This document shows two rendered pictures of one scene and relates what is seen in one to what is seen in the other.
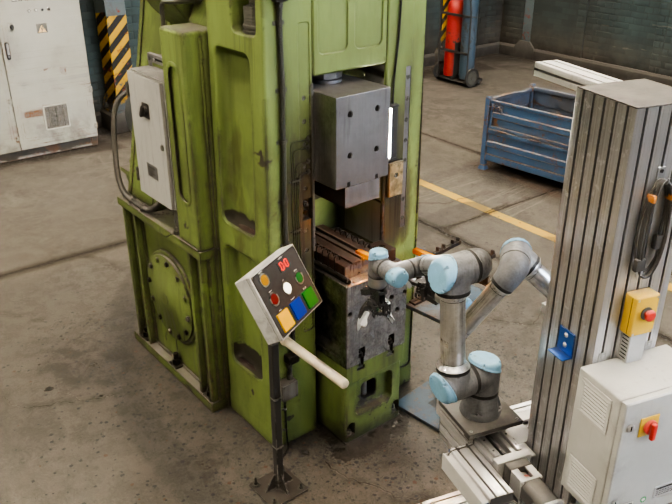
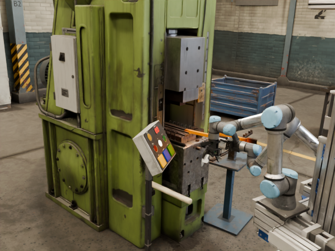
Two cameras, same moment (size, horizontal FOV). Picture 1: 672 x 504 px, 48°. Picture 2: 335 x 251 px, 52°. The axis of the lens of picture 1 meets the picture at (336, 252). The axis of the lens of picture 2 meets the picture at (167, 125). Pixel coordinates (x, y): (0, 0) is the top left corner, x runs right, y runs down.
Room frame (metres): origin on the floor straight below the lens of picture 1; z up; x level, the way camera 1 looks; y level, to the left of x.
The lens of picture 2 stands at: (0.52, 0.53, 1.93)
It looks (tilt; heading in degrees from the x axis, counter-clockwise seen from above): 18 degrees down; 350
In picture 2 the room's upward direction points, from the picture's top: 2 degrees clockwise
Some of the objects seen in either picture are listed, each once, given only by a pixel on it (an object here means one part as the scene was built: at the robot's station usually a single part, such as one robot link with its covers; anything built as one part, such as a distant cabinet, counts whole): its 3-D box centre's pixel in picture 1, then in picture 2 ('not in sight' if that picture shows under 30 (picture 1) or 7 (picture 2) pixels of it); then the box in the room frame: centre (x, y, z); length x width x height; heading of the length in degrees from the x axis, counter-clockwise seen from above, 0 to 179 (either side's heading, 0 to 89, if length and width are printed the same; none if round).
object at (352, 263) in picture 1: (333, 249); (169, 131); (3.29, 0.01, 0.96); 0.42 x 0.20 x 0.09; 39
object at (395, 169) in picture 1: (394, 178); (200, 92); (3.42, -0.28, 1.27); 0.09 x 0.02 x 0.17; 129
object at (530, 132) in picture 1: (556, 138); (239, 98); (6.89, -2.07, 0.36); 1.20 x 0.80 x 0.72; 43
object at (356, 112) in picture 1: (340, 125); (175, 61); (3.32, -0.02, 1.56); 0.42 x 0.39 x 0.40; 39
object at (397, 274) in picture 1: (396, 273); (228, 128); (2.53, -0.23, 1.23); 0.11 x 0.11 x 0.08; 30
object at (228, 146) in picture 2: (429, 290); (234, 144); (2.82, -0.40, 1.00); 0.12 x 0.08 x 0.09; 39
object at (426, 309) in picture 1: (454, 302); (232, 159); (3.33, -0.59, 0.65); 0.40 x 0.30 x 0.02; 135
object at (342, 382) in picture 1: (314, 362); (168, 191); (2.84, 0.10, 0.62); 0.44 x 0.05 x 0.05; 39
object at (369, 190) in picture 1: (333, 179); (171, 90); (3.29, 0.01, 1.32); 0.42 x 0.20 x 0.10; 39
